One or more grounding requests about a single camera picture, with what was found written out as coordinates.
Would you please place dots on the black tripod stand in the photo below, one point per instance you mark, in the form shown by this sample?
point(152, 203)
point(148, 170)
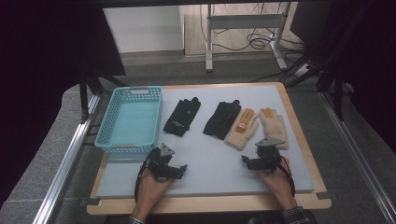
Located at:
point(90, 90)

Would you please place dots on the person's right hand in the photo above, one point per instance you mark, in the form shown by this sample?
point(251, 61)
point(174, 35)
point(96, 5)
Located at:
point(277, 183)

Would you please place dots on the black glove with white print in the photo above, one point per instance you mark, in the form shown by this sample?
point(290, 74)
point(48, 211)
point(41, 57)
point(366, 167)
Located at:
point(182, 116)

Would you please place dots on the light blue plastic basket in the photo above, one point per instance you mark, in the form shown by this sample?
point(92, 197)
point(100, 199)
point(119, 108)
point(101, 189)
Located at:
point(132, 121)

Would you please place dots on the white cabinet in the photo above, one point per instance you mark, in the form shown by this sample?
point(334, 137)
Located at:
point(143, 29)

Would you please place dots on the cream glove long orange patch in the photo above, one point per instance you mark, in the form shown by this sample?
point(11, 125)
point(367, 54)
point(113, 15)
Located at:
point(241, 132)

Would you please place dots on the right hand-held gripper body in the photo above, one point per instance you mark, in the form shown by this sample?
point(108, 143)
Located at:
point(268, 155)

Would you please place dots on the aluminium rail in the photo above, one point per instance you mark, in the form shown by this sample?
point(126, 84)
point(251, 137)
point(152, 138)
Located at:
point(67, 158)
point(358, 155)

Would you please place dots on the white metal desk frame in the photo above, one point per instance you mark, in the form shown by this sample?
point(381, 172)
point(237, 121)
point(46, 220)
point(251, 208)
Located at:
point(246, 21)

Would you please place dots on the white power strip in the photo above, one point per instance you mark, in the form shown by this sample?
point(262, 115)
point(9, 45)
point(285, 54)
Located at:
point(302, 70)

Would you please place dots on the dark curtain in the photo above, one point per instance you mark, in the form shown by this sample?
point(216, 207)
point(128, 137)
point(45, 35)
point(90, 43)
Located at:
point(370, 62)
point(40, 77)

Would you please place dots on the black metal stand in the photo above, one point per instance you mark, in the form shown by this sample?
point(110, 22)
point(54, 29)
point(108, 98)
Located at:
point(327, 71)

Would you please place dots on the pale grey table mat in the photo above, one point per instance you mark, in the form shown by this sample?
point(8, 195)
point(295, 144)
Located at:
point(205, 155)

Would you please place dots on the cream glove orange fingertips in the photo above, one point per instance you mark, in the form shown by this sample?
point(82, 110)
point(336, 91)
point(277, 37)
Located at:
point(275, 127)

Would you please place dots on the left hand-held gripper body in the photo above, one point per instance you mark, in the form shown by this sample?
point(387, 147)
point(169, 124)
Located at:
point(160, 163)

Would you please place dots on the person's left hand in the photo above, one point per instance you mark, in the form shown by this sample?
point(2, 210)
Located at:
point(152, 189)

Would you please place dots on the grey tape piece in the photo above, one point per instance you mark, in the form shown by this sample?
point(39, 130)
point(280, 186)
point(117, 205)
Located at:
point(326, 195)
point(91, 201)

